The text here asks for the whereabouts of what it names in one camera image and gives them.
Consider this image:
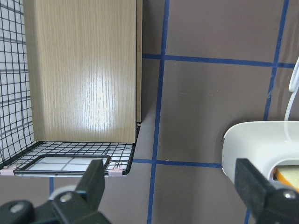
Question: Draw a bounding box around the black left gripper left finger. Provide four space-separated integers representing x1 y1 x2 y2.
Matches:
50 159 105 215

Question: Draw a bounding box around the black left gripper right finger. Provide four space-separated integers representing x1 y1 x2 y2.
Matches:
235 158 299 224

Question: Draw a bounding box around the white two-slot toaster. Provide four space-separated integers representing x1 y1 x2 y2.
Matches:
221 121 299 182

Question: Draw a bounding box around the yellow toast slice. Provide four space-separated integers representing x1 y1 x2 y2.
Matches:
274 165 299 192

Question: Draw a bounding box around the white power cord with plug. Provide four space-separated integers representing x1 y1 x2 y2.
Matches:
284 57 299 122

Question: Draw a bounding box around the wire and wood basket shelf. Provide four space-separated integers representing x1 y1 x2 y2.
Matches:
0 0 143 178

